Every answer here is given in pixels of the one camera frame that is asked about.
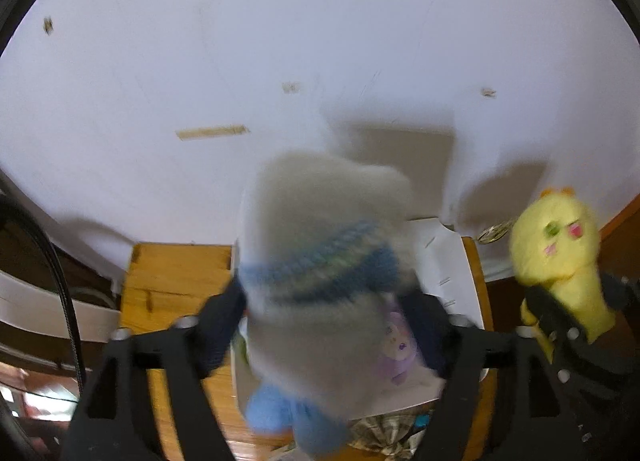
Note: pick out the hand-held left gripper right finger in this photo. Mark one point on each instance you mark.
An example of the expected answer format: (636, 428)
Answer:
(429, 336)

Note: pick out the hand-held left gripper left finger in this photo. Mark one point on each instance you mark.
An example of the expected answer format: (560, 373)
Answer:
(216, 336)

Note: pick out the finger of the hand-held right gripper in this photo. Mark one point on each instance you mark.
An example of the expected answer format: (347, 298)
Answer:
(555, 323)
(624, 293)

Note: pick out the white storage box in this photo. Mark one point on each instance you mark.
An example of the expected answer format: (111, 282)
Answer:
(450, 261)

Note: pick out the yellow plush toy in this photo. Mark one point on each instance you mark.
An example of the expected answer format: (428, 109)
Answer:
(550, 241)

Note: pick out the grey plush toy striped scarf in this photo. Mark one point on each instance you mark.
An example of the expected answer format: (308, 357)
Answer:
(320, 331)

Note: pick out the grey fringed toy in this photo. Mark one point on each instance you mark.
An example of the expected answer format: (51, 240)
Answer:
(385, 433)

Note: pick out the purple plush toy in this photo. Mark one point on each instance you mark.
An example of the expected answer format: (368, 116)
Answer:
(398, 343)

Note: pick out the small metal object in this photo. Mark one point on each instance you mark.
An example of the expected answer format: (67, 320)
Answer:
(492, 232)

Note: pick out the tan tape strip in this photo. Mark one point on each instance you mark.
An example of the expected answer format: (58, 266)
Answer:
(212, 132)

